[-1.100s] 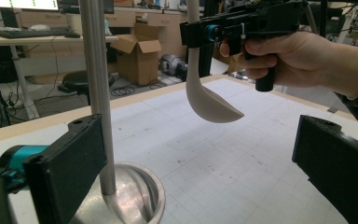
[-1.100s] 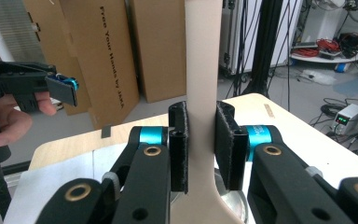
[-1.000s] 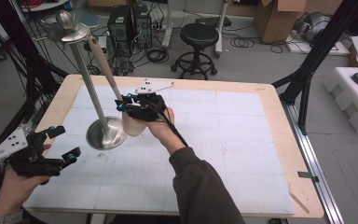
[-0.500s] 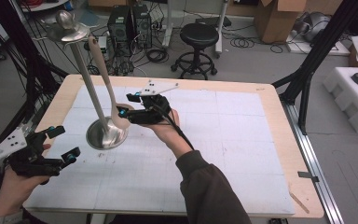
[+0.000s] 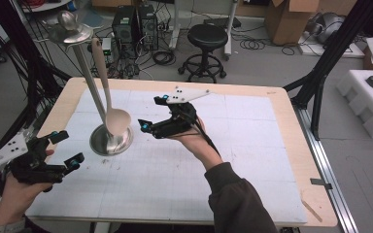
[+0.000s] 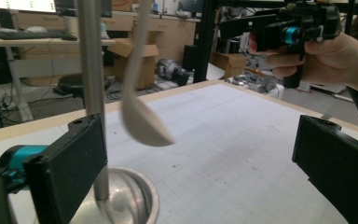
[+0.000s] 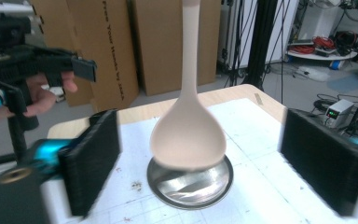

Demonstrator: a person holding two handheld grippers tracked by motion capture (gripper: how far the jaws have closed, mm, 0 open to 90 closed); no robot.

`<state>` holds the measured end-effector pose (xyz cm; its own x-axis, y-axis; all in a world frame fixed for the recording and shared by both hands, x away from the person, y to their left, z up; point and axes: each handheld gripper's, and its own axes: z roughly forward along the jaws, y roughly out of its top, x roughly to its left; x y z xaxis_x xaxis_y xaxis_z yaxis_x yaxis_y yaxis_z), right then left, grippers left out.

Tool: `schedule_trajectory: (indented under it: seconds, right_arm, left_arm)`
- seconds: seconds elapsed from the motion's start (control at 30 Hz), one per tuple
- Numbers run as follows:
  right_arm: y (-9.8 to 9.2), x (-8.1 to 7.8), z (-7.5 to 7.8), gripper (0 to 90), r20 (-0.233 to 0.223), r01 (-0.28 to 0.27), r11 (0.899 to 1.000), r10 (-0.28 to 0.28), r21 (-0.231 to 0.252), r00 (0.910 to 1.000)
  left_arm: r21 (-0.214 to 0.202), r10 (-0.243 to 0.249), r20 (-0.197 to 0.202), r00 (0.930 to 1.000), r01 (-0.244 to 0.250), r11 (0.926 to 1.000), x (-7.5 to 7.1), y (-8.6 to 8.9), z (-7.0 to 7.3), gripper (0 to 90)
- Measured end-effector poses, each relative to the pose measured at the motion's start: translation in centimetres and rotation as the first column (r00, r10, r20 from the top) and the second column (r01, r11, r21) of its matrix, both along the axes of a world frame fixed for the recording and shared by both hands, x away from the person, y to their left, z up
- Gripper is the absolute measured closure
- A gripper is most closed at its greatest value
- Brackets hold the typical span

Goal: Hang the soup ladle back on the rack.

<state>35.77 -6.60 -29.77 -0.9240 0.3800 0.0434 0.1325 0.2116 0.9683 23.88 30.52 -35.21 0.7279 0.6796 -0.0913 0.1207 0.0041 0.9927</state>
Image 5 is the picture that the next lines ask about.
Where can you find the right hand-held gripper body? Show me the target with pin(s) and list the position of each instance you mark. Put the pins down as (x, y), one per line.
(175, 121)

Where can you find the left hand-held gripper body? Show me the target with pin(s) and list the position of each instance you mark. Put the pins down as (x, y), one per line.
(29, 165)

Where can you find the beige wooden spoon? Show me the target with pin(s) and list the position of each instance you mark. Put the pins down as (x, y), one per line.
(118, 121)

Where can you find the steel utensil stand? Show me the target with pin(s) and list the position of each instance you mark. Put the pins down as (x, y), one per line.
(105, 145)

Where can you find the person's right hand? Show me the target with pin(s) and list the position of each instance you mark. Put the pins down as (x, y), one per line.
(197, 142)

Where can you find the person's left hand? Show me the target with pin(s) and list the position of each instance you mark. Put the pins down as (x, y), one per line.
(16, 197)

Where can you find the wooden table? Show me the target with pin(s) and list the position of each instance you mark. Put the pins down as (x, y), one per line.
(77, 83)

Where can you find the white grid mat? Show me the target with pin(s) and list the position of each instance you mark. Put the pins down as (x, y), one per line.
(162, 187)

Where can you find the grey wristband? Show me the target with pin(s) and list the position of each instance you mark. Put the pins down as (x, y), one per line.
(3, 228)

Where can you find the black computer tower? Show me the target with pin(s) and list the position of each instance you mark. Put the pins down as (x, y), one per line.
(148, 27)
(124, 27)

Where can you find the white metal stand leg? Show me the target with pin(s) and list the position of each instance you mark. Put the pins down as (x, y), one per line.
(175, 26)
(229, 35)

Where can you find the small silver device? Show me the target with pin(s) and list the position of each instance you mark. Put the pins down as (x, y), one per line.
(107, 45)

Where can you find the black round stool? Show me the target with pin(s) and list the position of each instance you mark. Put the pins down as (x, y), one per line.
(207, 37)

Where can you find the black flat device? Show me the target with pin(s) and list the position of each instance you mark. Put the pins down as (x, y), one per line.
(231, 22)

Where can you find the white round table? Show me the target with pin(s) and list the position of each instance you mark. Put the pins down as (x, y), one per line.
(55, 5)

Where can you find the brown cardboard box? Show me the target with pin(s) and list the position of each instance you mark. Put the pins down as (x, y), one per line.
(291, 22)

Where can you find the grey tape strip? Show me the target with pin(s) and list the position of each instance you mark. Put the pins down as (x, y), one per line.
(320, 183)

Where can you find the thin wooden stick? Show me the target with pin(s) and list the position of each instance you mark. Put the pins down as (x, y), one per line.
(311, 210)

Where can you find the grey round appliance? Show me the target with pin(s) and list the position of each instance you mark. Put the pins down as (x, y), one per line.
(330, 27)

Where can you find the large white foam block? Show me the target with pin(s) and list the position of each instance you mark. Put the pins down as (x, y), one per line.
(369, 106)

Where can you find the aluminium rail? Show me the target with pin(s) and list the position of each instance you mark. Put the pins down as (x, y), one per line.
(333, 200)

